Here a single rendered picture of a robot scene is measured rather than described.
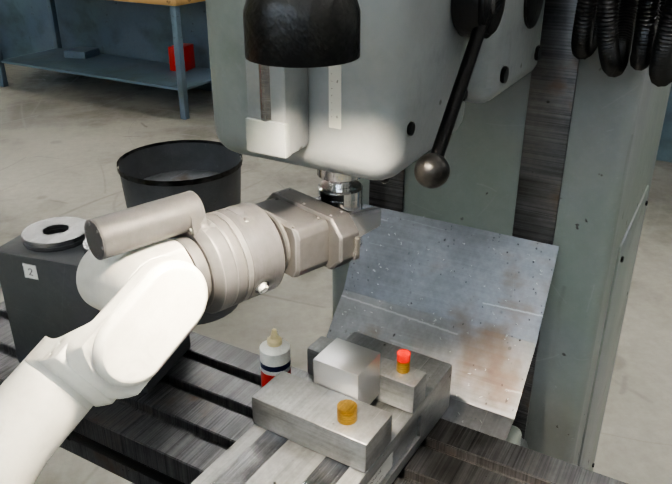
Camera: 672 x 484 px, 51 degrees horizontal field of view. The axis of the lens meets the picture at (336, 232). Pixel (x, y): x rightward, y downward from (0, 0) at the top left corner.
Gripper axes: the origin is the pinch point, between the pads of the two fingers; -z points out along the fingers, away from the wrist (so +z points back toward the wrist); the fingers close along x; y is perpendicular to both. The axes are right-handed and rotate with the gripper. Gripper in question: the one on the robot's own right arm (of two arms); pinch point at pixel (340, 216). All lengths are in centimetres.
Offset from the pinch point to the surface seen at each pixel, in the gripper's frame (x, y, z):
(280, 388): 2.8, 20.6, 6.3
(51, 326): 38.1, 23.8, 18.5
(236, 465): -0.1, 24.7, 14.8
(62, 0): 633, 56, -239
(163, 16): 515, 60, -277
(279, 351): 11.5, 23.1, -0.5
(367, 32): -9.7, -20.7, 6.6
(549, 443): -7, 51, -42
